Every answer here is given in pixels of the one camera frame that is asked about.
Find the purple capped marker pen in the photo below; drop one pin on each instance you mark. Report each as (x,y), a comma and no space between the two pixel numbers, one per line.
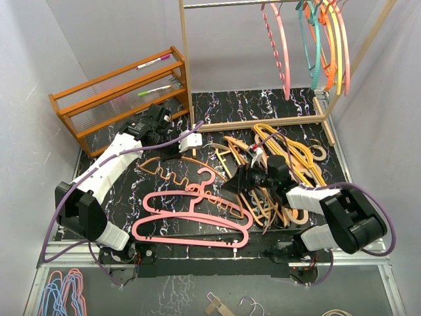
(161,58)

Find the green capped marker pen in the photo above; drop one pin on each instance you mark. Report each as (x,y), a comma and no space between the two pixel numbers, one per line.
(162,88)

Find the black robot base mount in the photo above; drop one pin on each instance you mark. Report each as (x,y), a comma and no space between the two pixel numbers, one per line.
(272,254)

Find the beige hanger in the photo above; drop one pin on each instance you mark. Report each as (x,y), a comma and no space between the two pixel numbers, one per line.
(315,151)

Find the wooden clip hanger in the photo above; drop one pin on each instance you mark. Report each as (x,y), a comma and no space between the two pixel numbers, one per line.
(217,305)

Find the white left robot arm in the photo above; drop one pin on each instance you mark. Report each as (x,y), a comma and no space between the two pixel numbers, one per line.
(79,203)

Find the yellow metal hanger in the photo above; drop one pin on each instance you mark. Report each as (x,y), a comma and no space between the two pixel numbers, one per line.
(333,69)

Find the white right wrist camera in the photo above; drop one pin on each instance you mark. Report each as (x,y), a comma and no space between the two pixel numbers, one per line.
(256,153)

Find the orange wooden shelf rack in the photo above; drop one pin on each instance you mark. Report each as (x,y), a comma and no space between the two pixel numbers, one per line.
(92,106)

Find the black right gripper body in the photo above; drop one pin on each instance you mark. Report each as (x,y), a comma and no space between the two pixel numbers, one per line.
(255,177)

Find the blue and pink wire hangers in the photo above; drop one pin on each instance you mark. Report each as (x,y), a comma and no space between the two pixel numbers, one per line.
(63,294)

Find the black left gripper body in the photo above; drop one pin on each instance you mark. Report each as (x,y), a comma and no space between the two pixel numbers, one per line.
(163,137)

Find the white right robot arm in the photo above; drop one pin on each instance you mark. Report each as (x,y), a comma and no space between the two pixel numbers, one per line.
(352,222)

